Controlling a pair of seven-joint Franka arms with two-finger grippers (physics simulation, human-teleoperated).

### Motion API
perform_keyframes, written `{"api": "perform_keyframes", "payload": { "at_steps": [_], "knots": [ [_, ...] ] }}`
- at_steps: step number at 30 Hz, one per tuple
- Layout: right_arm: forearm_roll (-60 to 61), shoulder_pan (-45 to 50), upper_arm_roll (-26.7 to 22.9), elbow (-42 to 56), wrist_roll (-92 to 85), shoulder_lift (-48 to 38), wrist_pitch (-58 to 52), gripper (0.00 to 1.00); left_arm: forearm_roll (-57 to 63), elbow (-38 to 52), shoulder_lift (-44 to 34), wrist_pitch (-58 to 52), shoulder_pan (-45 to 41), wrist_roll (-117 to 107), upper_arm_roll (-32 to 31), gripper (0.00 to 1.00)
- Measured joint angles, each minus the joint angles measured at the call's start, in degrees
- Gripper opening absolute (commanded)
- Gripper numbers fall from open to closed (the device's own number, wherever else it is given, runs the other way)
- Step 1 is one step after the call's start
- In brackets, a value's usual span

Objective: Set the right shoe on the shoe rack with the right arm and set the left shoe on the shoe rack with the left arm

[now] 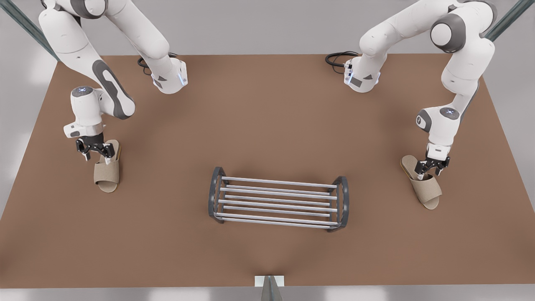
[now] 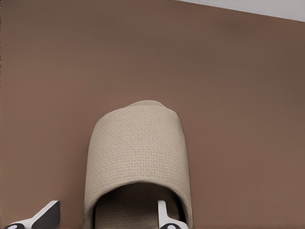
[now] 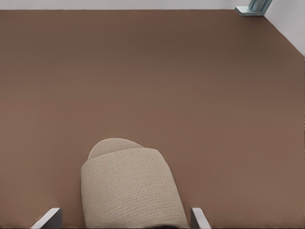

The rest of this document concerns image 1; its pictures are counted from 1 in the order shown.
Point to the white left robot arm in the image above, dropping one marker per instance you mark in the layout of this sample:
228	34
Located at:
464	54

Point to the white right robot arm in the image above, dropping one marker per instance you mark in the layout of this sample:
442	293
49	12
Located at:
67	37

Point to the grey metal shoe rack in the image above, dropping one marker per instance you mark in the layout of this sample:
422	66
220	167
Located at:
278	202

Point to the beige right slipper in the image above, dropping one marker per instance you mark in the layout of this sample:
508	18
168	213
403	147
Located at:
107	172

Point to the beige slipper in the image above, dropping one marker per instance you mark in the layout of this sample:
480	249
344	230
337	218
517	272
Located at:
107	172
424	188

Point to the beige left slipper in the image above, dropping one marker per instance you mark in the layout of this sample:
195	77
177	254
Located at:
424	188

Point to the silver frame post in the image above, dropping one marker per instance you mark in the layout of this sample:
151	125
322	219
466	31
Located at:
271	288
503	19
25	25

